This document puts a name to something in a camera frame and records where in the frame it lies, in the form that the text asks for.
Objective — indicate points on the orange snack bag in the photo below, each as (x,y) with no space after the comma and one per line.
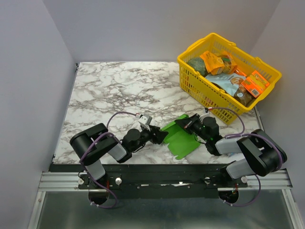
(217,63)

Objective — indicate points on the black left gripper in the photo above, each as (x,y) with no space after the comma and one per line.
(159,136)

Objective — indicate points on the light blue snack bag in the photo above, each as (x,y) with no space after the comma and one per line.
(231,83)

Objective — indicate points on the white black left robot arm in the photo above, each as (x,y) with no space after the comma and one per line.
(93,143)

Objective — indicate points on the yellow plastic shopping basket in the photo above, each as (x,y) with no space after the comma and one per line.
(223,91)

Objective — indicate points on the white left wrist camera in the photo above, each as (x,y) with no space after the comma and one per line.
(145,120)

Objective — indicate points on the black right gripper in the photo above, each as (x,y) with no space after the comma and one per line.
(189,122)

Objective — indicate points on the green paper box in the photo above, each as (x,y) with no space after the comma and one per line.
(178,141)

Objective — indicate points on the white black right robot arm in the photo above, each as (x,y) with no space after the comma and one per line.
(262,155)

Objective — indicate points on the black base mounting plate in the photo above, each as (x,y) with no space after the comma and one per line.
(162,181)

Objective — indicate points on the orange cracker box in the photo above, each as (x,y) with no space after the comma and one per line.
(255,84)

